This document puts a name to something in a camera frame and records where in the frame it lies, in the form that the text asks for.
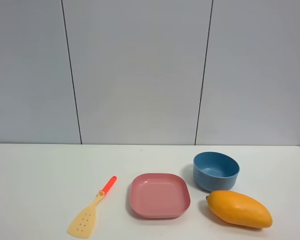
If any yellow spatula with orange handle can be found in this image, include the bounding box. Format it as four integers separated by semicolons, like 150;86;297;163
66;176;117;239

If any pink square plate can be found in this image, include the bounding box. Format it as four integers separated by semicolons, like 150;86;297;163
129;173;191;219

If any blue plastic bowl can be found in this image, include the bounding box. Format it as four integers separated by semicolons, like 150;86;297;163
193;151;240;192

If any yellow orange mango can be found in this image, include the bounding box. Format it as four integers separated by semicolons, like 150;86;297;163
206;190;273;229

